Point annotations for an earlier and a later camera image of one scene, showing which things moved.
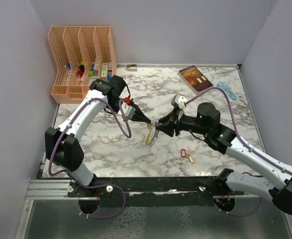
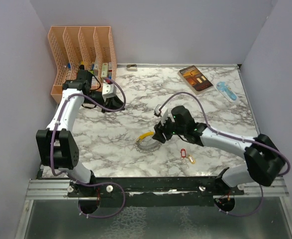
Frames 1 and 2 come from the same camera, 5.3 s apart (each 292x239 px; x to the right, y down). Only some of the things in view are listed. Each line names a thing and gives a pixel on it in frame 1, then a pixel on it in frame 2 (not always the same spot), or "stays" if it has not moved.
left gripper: x=139 y=116 to x=113 y=103
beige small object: x=132 y=67 stays
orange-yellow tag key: x=191 y=159 stays
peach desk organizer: x=82 y=55 stays
